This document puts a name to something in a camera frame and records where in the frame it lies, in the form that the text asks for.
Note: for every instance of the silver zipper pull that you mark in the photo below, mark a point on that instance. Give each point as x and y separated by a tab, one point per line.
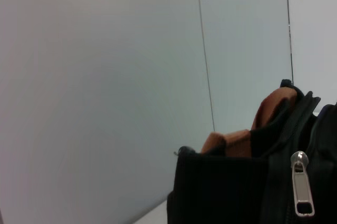
302	189

